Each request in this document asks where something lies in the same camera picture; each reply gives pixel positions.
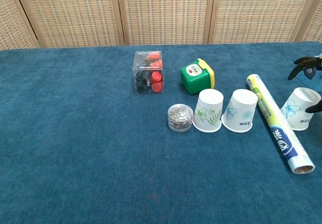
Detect cling film roll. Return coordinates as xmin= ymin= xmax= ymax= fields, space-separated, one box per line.
xmin=246 ymin=73 xmax=316 ymax=175

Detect woven folding screen panel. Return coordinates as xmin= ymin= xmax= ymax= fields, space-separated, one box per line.
xmin=115 ymin=0 xmax=217 ymax=46
xmin=299 ymin=0 xmax=322 ymax=43
xmin=0 ymin=0 xmax=41 ymax=50
xmin=208 ymin=0 xmax=321 ymax=45
xmin=11 ymin=0 xmax=125 ymax=48

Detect green yellow plastic box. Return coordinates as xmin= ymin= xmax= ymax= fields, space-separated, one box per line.
xmin=180 ymin=58 xmax=216 ymax=95

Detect light blue cardboard box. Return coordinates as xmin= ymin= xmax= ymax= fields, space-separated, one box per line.
xmin=294 ymin=57 xmax=322 ymax=92

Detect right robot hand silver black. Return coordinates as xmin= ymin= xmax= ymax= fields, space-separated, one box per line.
xmin=288 ymin=53 xmax=322 ymax=114

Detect blue felt table cover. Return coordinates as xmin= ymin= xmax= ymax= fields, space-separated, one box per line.
xmin=0 ymin=41 xmax=322 ymax=224

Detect white paper cup green leaves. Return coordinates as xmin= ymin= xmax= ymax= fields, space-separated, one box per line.
xmin=192 ymin=89 xmax=224 ymax=133

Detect clear box red black clips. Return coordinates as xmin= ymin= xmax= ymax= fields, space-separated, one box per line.
xmin=132 ymin=50 xmax=164 ymax=96

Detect clear round paper clip case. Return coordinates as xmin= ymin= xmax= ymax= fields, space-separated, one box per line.
xmin=168 ymin=104 xmax=194 ymax=133

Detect white paper cup blue flower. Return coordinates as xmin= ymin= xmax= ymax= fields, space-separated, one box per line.
xmin=280 ymin=87 xmax=319 ymax=131
xmin=221 ymin=89 xmax=259 ymax=133

